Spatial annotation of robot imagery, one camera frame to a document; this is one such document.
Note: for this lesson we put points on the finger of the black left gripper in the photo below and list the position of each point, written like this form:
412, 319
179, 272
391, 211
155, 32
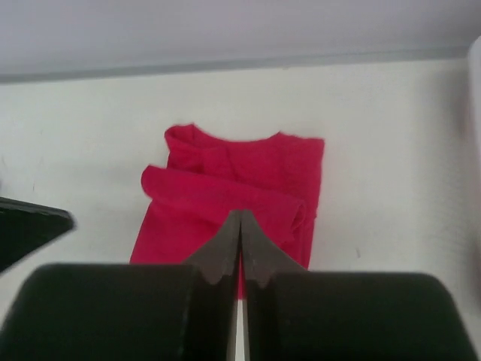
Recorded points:
26, 227

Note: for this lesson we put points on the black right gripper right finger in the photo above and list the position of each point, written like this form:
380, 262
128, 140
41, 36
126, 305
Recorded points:
275, 293

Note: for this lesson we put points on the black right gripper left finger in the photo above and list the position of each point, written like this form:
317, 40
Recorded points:
210, 294

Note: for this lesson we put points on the magenta t shirt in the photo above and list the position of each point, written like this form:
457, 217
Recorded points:
278, 179

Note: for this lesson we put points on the white perforated plastic basket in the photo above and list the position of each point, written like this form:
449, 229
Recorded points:
473, 95

